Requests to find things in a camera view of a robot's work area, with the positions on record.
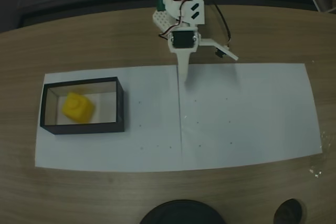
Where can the black round stand base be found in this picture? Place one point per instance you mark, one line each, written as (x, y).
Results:
(183, 213)

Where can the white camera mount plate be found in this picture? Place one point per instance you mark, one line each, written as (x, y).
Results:
(210, 42)

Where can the white paper sheet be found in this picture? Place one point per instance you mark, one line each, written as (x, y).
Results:
(249, 116)
(152, 129)

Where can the round table grommet hole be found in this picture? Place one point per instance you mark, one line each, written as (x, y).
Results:
(288, 212)

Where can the dark open box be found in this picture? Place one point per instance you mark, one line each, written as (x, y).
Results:
(78, 128)

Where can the yellow cube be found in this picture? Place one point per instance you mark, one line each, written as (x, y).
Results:
(78, 108)

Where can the green table clamp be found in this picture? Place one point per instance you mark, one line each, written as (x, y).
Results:
(160, 2)

